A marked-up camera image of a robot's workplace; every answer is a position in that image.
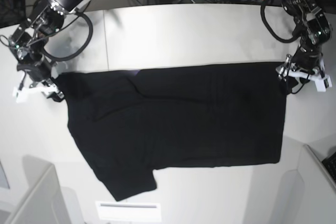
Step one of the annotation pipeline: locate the white table slot plate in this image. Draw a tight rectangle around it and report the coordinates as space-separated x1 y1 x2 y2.
96 201 162 222

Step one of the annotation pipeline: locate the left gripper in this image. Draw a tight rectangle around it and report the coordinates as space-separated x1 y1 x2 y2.
276 48 324 94

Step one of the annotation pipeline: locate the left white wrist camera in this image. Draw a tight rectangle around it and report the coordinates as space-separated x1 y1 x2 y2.
288 70 332 92

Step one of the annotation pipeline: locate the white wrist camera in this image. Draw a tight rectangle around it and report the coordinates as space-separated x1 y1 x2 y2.
13 84 58 103
288 70 332 92

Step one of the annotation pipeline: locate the grey partition panel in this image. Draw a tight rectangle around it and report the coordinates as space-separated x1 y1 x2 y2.
5 164 71 223

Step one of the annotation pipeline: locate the black keyboard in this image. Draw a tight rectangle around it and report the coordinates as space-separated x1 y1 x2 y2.
322 154 336 182

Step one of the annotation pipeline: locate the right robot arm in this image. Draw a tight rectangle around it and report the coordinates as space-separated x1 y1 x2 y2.
5 0 93 103

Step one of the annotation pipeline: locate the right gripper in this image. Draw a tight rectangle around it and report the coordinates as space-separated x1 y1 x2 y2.
17 55 64 102

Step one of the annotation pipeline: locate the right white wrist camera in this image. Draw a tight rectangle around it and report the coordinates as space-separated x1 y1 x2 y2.
13 84 58 103

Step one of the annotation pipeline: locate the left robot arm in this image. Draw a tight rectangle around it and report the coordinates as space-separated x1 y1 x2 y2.
260 0 332 94

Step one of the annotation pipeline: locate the black T-shirt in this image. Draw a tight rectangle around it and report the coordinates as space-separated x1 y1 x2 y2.
56 62 287 201

